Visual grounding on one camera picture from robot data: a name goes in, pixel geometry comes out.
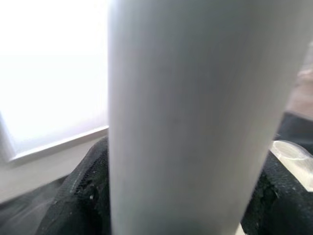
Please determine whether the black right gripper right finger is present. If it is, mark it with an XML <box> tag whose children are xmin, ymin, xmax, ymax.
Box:
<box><xmin>241</xmin><ymin>150</ymin><xmax>313</xmax><ymax>235</ymax></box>

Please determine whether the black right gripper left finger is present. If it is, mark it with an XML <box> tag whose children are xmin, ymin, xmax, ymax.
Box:
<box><xmin>40</xmin><ymin>136</ymin><xmax>112</xmax><ymax>235</ymax></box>

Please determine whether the white plastic table leg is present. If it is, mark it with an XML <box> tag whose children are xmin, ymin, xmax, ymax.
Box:
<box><xmin>107</xmin><ymin>0</ymin><xmax>310</xmax><ymax>235</ymax></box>

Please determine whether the crumpled clear tape patch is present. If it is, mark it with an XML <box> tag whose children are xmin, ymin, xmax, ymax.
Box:
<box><xmin>272</xmin><ymin>140</ymin><xmax>313</xmax><ymax>194</ymax></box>

